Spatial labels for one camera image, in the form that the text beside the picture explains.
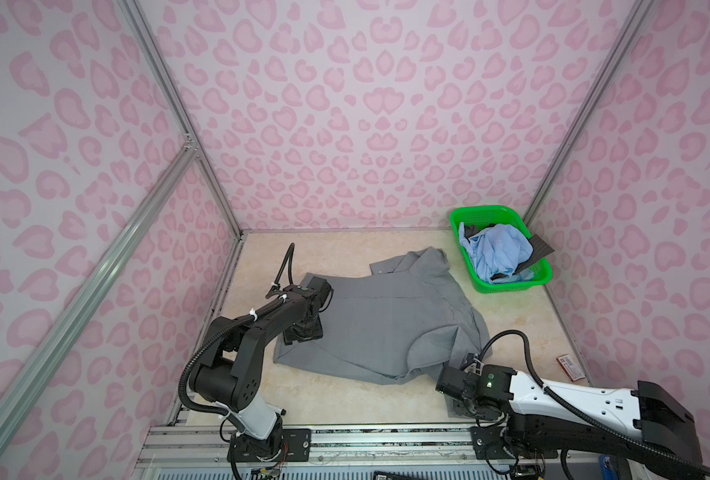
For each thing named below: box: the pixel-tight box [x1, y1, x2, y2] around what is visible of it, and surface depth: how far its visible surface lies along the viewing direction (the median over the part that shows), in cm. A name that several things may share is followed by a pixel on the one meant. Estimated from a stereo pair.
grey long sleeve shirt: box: [273, 246, 492, 385], surface depth 94 cm
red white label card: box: [556, 354, 586, 382], surface depth 86 cm
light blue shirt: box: [458, 221, 534, 283], surface depth 97 cm
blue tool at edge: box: [599, 454, 619, 480], surface depth 70 cm
